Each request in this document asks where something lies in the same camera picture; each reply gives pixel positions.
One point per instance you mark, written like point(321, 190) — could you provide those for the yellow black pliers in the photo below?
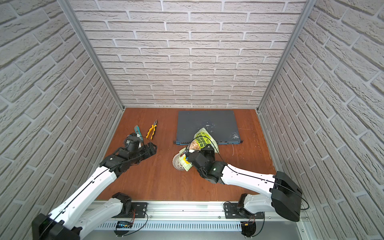
point(151, 132)

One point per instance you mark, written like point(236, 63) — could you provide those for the teal utility knife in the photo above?
point(137, 130)

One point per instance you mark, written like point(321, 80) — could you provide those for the aluminium front rail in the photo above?
point(188, 211)

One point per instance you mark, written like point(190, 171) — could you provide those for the aluminium left corner post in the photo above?
point(76, 24)

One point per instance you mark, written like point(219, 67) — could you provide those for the green oats bag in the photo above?
point(201, 139)

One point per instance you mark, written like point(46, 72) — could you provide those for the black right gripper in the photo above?
point(195, 155)

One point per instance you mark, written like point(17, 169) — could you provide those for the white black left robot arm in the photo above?
point(69, 221)

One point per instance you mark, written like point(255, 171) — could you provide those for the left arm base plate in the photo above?
point(135, 209)

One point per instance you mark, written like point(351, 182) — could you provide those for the dark grey network switch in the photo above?
point(220, 124)

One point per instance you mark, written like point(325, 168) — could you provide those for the aluminium corner post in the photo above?
point(76, 24)
point(307, 9)

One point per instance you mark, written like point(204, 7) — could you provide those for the left small circuit board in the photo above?
point(124, 225)

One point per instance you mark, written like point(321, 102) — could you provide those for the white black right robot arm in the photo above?
point(276, 193)

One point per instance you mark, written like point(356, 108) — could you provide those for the white slotted cable duct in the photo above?
point(210, 226)

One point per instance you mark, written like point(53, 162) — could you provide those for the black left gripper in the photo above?
point(148, 149)

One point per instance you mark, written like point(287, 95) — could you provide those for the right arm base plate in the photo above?
point(234, 211)

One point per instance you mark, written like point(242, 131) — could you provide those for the aluminium right corner post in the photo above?
point(307, 9)

